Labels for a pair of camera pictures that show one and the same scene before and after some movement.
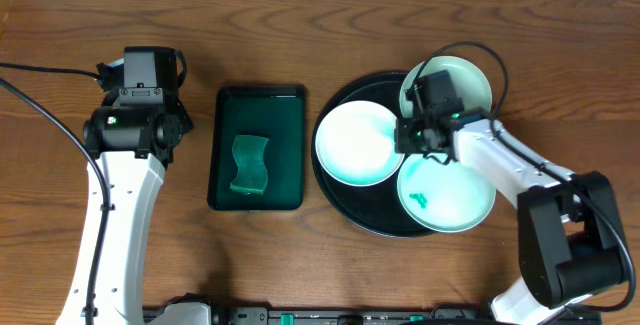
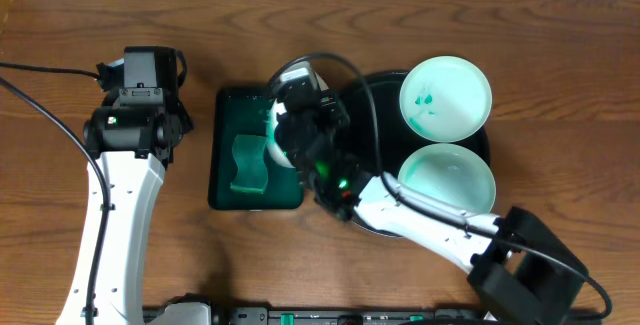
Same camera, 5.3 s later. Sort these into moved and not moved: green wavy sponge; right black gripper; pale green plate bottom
Moved: right black gripper
Not moved: pale green plate bottom; green wavy sponge
